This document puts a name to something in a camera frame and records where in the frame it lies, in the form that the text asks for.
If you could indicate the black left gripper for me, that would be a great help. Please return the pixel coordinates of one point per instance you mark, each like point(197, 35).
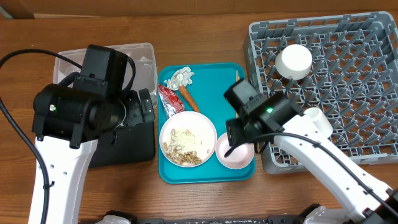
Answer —
point(135, 111)

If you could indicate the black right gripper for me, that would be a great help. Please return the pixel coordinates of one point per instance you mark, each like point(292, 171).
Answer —
point(236, 130)

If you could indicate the wooden chopstick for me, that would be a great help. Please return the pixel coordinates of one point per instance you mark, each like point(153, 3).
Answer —
point(237, 79)

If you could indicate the orange carrot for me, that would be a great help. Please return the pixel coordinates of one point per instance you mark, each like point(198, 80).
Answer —
point(188, 98)

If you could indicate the white bowl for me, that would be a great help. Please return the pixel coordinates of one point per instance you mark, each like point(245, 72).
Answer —
point(294, 62)

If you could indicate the pink bowl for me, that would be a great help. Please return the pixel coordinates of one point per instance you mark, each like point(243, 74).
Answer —
point(239, 158)

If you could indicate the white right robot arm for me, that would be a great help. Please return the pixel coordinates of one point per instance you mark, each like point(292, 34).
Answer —
point(305, 135)

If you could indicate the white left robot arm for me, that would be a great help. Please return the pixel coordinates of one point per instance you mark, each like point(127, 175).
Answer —
point(91, 118)

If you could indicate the grey dishwasher rack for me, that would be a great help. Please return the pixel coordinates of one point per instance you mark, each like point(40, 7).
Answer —
point(352, 79)

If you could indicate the red foil snack wrapper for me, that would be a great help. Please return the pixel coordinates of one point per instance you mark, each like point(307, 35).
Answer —
point(171, 102)

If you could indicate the black rectangular tray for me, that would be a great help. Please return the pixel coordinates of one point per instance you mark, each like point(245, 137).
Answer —
point(124, 146)

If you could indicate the teal serving tray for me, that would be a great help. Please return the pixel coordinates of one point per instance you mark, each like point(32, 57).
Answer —
point(210, 82)

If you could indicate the pink plate with food scraps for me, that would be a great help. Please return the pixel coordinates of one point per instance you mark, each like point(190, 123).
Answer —
point(188, 139)

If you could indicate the crumpled white tissue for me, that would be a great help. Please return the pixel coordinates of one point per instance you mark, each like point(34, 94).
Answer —
point(181, 77)

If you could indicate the clear plastic bin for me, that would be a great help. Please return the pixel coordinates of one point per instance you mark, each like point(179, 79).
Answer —
point(143, 57)

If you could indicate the white cup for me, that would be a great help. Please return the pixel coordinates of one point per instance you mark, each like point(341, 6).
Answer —
point(320, 120)

